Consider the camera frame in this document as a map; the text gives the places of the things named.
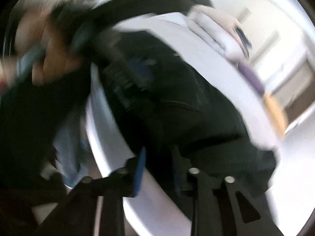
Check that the person's left hand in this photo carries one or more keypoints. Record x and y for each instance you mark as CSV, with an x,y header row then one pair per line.
x,y
58,60

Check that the purple cushion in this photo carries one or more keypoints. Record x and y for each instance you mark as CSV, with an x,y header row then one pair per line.
x,y
251,78

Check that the yellow cushion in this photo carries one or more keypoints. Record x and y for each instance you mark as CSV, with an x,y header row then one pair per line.
x,y
277,115

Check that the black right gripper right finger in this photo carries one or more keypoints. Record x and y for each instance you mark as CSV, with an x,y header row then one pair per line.
x,y
219,206

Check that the white wardrobe cabinet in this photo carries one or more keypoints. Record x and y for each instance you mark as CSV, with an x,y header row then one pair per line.
x,y
282,42

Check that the white bed sheet mattress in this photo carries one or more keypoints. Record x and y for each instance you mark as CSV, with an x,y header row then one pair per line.
x,y
153,211

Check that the black denim pants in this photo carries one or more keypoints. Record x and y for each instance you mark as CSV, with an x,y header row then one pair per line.
x,y
159,102

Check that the white folded duvet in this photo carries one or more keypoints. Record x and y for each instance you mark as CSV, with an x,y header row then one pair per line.
x,y
221,31

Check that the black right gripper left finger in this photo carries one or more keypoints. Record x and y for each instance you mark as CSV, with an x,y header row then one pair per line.
x,y
76,214

